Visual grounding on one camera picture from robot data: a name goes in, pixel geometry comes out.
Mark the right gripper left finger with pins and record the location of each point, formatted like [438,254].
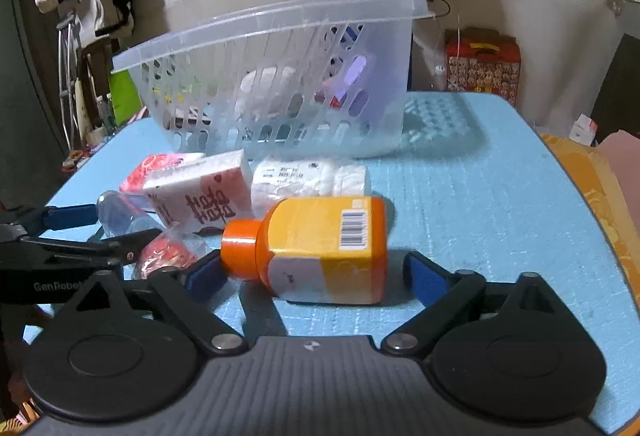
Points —
[167,315]

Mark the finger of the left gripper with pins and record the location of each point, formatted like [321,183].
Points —
[38,220]
[33,252]

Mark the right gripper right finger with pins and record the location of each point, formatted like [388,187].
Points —
[451,300]

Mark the red round item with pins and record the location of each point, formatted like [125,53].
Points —
[172,250]

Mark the pink rose tissue pack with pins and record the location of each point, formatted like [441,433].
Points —
[137,178]

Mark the white red tissue pack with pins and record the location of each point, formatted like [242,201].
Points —
[204,194]

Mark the bright green paper bag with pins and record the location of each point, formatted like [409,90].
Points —
[125,99]

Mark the orange floral blanket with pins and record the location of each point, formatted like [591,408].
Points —
[595,179]

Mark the small white red box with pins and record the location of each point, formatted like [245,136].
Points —
[584,130]

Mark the pink cloth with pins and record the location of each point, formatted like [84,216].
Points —
[622,151]

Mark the red patterned gift box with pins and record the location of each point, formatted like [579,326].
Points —
[483,60]

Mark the clear plastic lattice basket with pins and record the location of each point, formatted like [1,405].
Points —
[297,78]

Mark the dark wooden headboard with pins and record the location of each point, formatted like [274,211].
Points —
[618,103]

